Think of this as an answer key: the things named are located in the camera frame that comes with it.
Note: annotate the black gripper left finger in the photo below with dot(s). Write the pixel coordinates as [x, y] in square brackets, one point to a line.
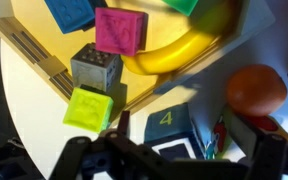
[84, 156]

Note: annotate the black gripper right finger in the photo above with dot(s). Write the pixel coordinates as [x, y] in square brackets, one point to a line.
[270, 156]

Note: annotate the black plush cube pink D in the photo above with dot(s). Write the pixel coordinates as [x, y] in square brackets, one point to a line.
[170, 123]

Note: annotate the yellow-green embossed cube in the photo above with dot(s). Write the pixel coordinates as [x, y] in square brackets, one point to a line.
[87, 110]

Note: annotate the red green plush cube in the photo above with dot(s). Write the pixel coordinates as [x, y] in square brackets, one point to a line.
[221, 136]

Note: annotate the gray embossed cube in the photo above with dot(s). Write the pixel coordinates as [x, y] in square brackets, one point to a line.
[94, 70]

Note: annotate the magenta embossed cube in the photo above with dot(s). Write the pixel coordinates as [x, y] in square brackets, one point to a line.
[119, 31]

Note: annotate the teal blue embossed cube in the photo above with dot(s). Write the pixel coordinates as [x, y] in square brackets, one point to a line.
[70, 15]

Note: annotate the light wooden crate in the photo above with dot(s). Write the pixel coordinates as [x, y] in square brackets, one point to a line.
[157, 30]

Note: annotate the green embossed cube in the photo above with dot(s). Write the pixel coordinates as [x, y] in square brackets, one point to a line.
[180, 6]

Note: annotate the orange toy fruit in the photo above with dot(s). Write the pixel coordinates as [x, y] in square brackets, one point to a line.
[255, 90]

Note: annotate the yellow toy banana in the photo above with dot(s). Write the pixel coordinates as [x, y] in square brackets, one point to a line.
[177, 55]

